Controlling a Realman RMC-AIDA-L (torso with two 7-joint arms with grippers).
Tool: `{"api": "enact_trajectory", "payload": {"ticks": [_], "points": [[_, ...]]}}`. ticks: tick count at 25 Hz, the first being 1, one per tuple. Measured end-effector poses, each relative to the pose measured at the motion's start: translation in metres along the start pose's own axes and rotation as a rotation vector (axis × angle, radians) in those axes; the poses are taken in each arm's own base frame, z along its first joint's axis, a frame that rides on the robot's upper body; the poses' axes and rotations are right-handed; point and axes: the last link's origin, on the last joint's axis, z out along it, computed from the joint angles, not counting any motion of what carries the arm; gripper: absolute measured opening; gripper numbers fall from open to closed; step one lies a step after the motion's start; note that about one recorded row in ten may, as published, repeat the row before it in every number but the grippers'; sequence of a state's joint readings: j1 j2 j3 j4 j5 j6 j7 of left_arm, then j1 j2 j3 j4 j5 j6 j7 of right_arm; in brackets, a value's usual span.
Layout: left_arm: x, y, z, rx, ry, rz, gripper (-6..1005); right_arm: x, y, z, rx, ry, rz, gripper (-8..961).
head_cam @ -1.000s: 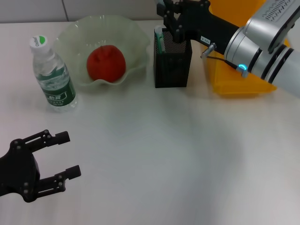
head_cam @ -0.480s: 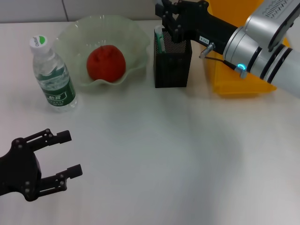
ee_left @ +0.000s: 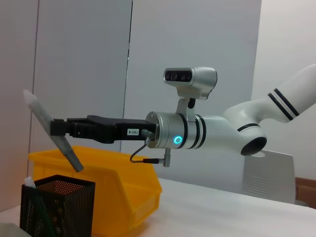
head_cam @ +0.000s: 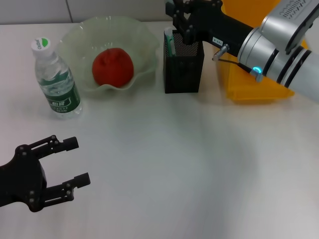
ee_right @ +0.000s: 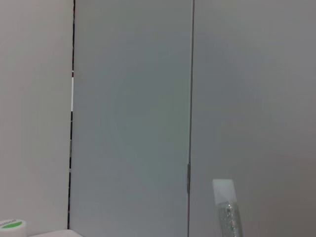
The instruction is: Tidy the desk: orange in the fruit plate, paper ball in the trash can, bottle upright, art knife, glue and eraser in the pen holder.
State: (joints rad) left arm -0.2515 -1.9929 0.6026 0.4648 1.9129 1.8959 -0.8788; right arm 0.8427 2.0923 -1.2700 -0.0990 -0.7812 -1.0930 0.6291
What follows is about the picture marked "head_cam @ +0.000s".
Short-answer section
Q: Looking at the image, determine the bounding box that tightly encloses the clear water bottle green label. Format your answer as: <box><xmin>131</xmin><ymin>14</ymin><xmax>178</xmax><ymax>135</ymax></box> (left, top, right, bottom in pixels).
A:
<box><xmin>30</xmin><ymin>36</ymin><xmax>82</xmax><ymax>120</ymax></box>

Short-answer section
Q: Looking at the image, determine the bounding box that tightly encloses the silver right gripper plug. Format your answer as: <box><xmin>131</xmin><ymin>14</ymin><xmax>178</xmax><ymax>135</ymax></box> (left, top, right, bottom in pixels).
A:
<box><xmin>211</xmin><ymin>43</ymin><xmax>230</xmax><ymax>62</ymax></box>

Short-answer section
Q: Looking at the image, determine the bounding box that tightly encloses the green plastic pen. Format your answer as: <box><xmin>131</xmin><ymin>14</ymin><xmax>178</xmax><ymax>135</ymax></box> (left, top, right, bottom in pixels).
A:
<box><xmin>164</xmin><ymin>26</ymin><xmax>177</xmax><ymax>57</ymax></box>

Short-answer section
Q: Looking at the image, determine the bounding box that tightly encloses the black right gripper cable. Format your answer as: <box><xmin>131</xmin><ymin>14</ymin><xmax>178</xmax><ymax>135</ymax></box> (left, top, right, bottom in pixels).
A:
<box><xmin>218</xmin><ymin>58</ymin><xmax>264</xmax><ymax>83</ymax></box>

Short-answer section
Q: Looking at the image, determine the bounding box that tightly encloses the frosted glass fruit plate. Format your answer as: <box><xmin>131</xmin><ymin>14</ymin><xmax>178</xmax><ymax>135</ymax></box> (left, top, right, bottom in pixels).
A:
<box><xmin>56</xmin><ymin>15</ymin><xmax>160</xmax><ymax>94</ymax></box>

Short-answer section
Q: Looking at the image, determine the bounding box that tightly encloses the yellow plastic storage bin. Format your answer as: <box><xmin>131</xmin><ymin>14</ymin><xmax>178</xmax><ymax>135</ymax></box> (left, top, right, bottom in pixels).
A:
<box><xmin>214</xmin><ymin>0</ymin><xmax>309</xmax><ymax>102</ymax></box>

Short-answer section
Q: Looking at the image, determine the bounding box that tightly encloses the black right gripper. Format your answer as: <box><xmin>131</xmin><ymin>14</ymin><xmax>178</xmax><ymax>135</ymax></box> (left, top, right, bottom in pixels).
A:
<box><xmin>165</xmin><ymin>0</ymin><xmax>255</xmax><ymax>57</ymax></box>

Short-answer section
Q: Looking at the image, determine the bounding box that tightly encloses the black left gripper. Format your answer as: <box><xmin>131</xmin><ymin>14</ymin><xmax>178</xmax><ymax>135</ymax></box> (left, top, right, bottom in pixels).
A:
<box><xmin>0</xmin><ymin>134</ymin><xmax>91</xmax><ymax>213</ymax></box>

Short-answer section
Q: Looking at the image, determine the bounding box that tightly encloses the black mesh pen holder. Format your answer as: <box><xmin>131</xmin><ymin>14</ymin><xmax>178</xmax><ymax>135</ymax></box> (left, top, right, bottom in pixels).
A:
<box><xmin>163</xmin><ymin>29</ymin><xmax>205</xmax><ymax>94</ymax></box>

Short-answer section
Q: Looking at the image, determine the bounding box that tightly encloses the red tomato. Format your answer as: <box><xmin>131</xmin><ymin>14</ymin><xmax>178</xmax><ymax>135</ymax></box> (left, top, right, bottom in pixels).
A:
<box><xmin>92</xmin><ymin>48</ymin><xmax>135</xmax><ymax>87</ymax></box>

